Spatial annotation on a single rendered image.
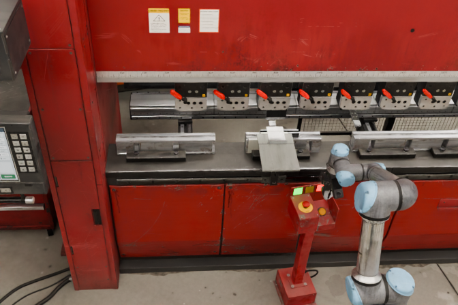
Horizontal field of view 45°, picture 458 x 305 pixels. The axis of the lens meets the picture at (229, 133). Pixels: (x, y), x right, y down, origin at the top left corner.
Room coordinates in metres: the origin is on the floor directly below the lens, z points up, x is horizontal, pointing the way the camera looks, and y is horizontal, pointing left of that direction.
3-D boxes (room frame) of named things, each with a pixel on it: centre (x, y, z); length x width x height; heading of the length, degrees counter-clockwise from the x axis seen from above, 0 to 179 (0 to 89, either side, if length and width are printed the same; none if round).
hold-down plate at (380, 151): (2.16, -0.84, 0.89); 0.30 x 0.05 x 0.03; 97
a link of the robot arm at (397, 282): (1.30, -0.71, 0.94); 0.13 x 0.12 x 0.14; 98
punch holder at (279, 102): (2.14, -0.20, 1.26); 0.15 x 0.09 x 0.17; 97
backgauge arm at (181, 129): (2.47, 0.26, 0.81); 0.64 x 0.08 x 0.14; 7
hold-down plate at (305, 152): (2.09, -0.27, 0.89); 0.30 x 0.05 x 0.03; 97
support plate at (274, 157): (2.00, -0.25, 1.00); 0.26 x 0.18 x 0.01; 7
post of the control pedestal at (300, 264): (1.86, -0.45, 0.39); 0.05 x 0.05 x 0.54; 16
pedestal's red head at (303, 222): (1.86, -0.45, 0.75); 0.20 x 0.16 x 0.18; 106
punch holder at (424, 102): (2.23, -1.00, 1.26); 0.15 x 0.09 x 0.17; 97
